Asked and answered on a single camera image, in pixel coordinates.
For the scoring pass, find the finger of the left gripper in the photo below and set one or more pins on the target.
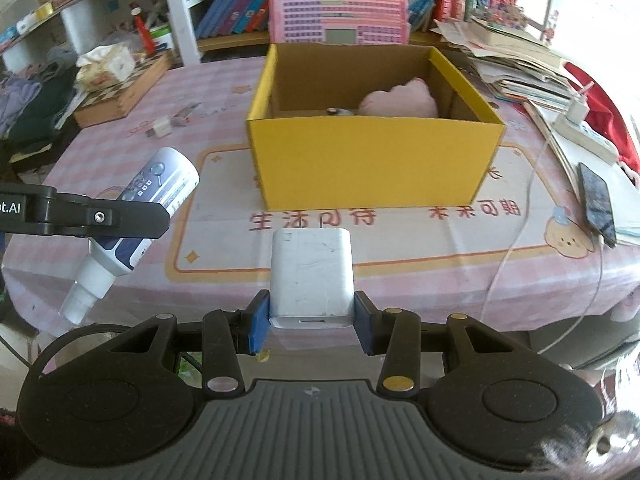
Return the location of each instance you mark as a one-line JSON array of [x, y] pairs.
[[75, 215]]

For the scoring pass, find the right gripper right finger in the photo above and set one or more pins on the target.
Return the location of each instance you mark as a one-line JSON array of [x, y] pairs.
[[395, 334]]

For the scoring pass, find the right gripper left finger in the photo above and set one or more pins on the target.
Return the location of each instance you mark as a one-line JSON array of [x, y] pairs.
[[227, 335]]

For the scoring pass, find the white blue spray bottle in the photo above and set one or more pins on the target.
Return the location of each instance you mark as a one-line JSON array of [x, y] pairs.
[[168, 178]]

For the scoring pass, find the large white power adapter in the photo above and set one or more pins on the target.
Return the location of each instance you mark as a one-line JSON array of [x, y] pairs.
[[311, 279]]

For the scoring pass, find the small white plug charger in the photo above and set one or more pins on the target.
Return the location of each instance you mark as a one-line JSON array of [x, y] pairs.
[[160, 127]]

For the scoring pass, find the pile of dark clothes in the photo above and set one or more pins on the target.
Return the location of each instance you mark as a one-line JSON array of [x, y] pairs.
[[34, 107]]

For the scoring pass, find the floral tissue pack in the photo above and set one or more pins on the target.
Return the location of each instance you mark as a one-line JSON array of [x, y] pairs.
[[104, 67]]

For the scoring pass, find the wooden chess board box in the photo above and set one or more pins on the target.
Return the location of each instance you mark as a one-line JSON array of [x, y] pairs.
[[117, 102]]

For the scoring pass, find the red white pen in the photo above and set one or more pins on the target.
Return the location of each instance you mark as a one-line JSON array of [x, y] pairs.
[[145, 36]]

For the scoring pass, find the yellow cardboard box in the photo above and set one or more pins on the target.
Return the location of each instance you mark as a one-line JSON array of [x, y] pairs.
[[305, 159]]

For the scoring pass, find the grey purple toy car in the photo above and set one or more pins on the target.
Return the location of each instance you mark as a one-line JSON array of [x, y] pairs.
[[335, 111]]

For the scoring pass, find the pink plush toy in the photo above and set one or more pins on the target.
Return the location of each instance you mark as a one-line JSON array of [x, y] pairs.
[[412, 99]]

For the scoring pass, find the black smartphone on table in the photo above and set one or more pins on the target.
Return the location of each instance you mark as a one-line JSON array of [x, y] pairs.
[[597, 203]]

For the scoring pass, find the row of blue books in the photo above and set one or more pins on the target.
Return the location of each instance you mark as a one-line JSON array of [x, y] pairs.
[[233, 17]]

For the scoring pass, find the white power strip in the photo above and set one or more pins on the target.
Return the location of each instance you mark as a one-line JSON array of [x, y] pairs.
[[583, 135]]

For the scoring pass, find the stack of papers and books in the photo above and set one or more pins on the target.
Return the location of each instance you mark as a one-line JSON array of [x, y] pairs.
[[513, 66]]

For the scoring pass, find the pink keyboard learning toy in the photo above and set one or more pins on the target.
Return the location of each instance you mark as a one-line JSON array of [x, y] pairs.
[[343, 22]]

